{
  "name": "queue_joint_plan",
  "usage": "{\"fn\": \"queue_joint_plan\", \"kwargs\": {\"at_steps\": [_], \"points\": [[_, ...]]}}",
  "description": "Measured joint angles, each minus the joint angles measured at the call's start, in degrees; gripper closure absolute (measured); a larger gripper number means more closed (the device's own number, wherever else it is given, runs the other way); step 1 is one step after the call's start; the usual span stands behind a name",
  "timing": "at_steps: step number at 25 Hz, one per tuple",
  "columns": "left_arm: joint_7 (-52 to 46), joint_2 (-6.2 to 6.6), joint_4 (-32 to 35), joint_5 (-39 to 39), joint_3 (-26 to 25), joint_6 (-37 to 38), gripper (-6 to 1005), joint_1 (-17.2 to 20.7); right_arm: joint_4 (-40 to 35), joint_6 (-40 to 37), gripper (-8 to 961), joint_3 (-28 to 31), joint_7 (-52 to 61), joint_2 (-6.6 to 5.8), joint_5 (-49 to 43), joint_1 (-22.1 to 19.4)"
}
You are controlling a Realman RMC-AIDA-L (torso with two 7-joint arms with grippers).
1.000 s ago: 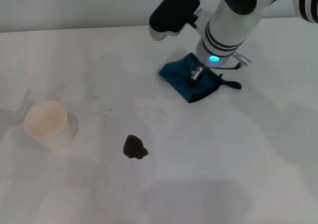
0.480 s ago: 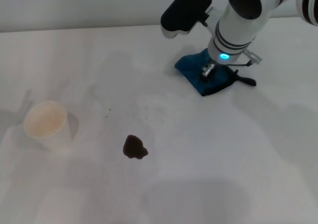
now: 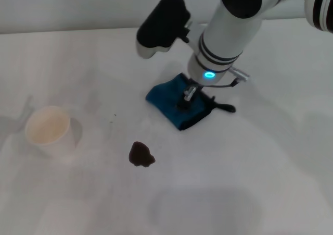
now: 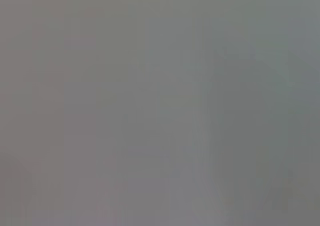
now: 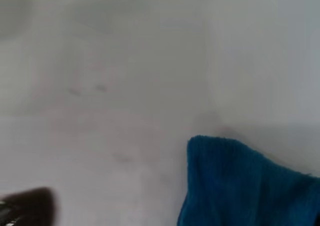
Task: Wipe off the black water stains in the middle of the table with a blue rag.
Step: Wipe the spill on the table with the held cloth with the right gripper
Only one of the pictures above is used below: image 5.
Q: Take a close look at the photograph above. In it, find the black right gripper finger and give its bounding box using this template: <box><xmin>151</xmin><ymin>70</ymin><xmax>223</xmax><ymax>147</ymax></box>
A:
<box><xmin>0</xmin><ymin>186</ymin><xmax>58</xmax><ymax>226</ymax></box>

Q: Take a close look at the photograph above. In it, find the blue rag with black trim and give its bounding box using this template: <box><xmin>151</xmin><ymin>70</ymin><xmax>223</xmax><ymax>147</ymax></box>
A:
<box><xmin>176</xmin><ymin>135</ymin><xmax>320</xmax><ymax>226</ymax></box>

